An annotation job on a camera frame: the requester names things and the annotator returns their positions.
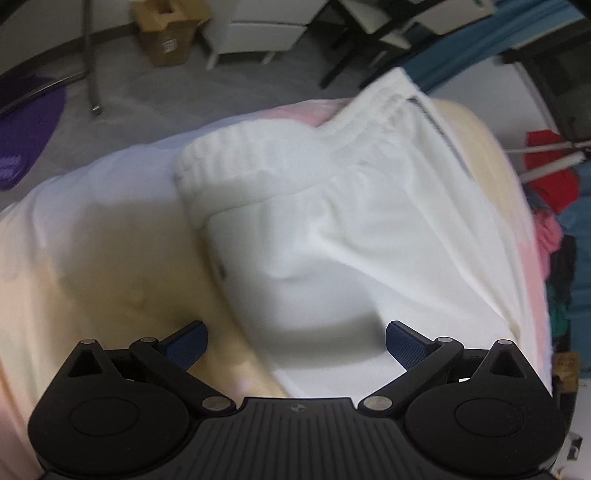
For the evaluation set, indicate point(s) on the purple floor mat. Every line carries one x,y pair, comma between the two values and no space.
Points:
25,132

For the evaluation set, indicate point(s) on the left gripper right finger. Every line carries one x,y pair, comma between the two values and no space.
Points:
465,411

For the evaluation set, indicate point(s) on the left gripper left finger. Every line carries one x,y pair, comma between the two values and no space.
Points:
124,411

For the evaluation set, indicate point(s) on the brown paper bag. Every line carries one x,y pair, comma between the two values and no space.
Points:
566,365

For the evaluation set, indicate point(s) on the white dresser desk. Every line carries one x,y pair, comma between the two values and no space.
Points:
257,26

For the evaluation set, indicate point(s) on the pink garment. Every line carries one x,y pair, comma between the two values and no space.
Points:
549,237

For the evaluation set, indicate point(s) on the pastel tie-dye bedsheet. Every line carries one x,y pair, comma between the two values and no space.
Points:
106,252

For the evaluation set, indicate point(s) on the white black chair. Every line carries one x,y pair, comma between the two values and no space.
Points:
410,26

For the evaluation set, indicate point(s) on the cardboard box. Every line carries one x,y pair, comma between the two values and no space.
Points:
167,28

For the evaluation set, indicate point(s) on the black garment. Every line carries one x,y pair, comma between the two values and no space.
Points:
562,271

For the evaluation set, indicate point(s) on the green garment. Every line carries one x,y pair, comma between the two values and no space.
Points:
559,321

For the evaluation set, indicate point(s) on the left blue curtain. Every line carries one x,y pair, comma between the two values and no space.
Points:
514,23

